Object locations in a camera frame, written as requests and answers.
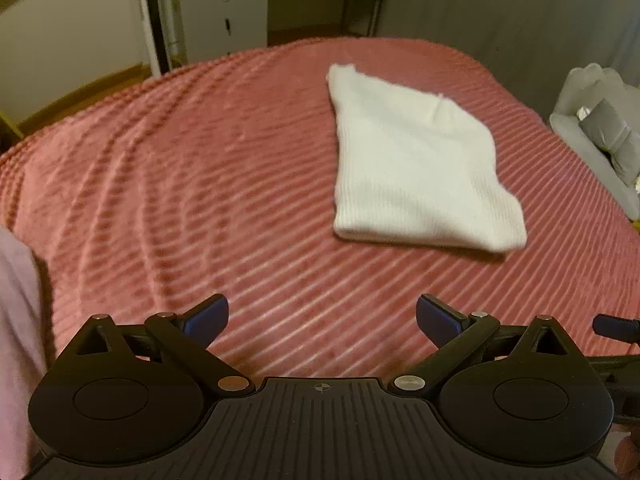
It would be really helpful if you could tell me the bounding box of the grey cushion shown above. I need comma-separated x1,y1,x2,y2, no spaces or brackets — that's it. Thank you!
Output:
579,98,640,187

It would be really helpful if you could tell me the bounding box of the white armchair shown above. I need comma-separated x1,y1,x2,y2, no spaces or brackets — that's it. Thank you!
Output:
548,62,640,222

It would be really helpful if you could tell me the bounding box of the grey mini fridge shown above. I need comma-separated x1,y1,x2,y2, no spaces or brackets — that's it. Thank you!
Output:
169,0,270,68

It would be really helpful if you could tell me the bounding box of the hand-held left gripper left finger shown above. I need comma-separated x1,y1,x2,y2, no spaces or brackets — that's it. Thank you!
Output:
75,294,254,397

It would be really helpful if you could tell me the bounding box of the white tower appliance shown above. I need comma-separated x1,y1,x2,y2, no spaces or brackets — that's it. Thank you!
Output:
134,0,177,77

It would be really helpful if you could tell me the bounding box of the white knit sweater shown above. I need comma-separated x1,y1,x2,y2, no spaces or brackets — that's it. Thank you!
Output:
326,62,529,254

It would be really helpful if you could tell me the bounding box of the pink ribbed bedspread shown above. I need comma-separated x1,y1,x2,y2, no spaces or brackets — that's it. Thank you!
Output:
0,36,640,381

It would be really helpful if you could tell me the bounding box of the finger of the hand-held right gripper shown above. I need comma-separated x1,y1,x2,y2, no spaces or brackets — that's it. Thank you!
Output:
592,314,640,346

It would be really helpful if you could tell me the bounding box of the light pink cloth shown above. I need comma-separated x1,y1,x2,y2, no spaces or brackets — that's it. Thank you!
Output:
0,226,55,480

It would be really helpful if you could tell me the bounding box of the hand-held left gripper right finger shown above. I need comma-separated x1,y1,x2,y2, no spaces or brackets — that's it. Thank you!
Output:
390,294,568,397

